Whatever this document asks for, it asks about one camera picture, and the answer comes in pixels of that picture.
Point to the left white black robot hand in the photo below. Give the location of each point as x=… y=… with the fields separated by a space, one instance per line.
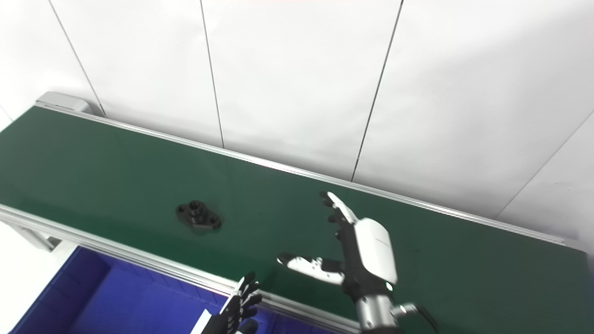
x=232 y=315

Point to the green conveyor belt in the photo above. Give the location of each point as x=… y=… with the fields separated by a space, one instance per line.
x=116 y=176
x=139 y=260

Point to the blue plastic bin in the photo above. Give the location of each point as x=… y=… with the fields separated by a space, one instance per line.
x=116 y=301

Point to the black flange metal part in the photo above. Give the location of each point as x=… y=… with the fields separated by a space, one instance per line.
x=198 y=216

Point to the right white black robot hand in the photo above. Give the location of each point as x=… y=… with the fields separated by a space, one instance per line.
x=371 y=255

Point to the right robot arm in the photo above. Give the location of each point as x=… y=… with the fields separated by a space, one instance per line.
x=373 y=316

